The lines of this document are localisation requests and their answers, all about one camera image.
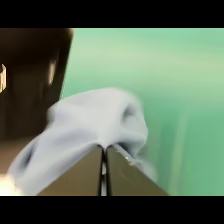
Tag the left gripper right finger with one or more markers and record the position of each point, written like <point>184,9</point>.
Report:
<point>128,180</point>

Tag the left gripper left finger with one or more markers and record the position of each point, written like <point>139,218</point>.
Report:
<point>80,178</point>

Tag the pale blue shirt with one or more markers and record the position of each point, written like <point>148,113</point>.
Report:
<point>90,123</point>

